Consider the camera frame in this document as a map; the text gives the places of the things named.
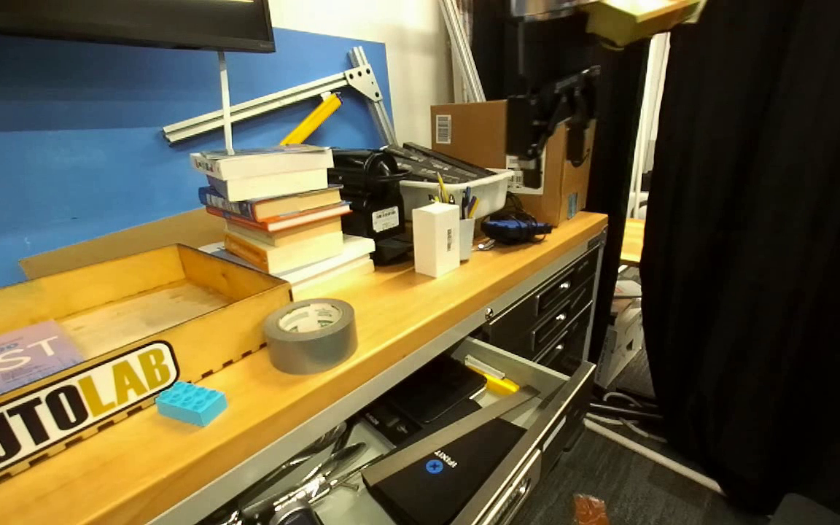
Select thin white rod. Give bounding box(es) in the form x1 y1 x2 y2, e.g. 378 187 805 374
214 50 236 158

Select black monitor screen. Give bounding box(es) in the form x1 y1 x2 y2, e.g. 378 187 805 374
0 0 277 54

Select silver aluminium extrusion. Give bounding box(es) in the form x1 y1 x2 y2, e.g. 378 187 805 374
435 0 489 105

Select white hardcover book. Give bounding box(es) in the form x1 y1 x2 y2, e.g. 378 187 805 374
188 142 335 183

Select blue spined tan book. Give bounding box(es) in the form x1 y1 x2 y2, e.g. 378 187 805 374
194 183 344 222

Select black yellow AUTOLAB sign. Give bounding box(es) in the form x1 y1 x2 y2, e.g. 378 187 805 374
0 339 184 499

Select white floor cables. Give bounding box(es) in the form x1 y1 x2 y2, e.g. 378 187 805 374
589 387 661 435

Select yellow bar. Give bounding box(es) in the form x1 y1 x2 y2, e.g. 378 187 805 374
280 91 344 149

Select black case with blue circle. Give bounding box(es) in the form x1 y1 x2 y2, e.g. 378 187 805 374
360 416 529 525

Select white plastic bin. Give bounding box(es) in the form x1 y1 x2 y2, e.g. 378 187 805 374
385 142 516 244

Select grey duct tape roll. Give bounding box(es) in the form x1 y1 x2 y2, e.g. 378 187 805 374
258 295 357 375

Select blue toy building block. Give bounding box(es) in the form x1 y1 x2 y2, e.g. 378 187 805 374
153 378 230 428

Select long aluminium rail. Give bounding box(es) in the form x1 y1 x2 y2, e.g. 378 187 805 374
160 43 400 149

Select orange floor scrap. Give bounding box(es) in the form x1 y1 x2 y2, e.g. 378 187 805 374
570 489 611 525

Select metal tools pile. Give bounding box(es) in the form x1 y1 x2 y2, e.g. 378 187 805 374
209 419 369 525

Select yellow wooden board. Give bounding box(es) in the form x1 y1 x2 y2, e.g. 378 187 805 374
576 0 709 51

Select wooden tray box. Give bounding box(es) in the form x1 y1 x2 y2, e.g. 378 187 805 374
0 206 295 504

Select red edged book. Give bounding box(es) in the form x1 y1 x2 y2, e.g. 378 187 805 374
207 199 351 235

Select black small drawer stack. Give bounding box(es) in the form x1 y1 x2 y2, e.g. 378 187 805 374
474 241 607 375

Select white upright box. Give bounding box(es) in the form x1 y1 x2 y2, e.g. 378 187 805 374
407 199 462 283

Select blue wall board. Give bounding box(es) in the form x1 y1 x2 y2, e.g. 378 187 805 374
0 25 392 301

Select large flat white book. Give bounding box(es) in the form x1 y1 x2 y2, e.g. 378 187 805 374
198 232 378 288

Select brown cardboard box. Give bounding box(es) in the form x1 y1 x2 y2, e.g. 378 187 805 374
429 97 598 228

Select black device with label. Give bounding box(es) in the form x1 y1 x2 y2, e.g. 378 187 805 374
328 145 414 269

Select purple UIST sign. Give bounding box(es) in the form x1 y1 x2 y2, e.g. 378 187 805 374
0 318 88 416

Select white paperback book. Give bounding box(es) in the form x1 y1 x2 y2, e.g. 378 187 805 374
204 167 333 205

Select thick cream book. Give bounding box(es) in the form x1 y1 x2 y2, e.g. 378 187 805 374
222 215 347 277

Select small yellow object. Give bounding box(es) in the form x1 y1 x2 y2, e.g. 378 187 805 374
462 362 521 400

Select blue black hand tool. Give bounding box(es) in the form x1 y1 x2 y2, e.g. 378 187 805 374
478 212 553 248

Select black curtain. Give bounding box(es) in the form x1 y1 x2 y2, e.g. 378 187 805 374
637 0 840 522

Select flat black case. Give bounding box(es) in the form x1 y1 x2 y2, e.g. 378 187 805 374
363 352 489 450

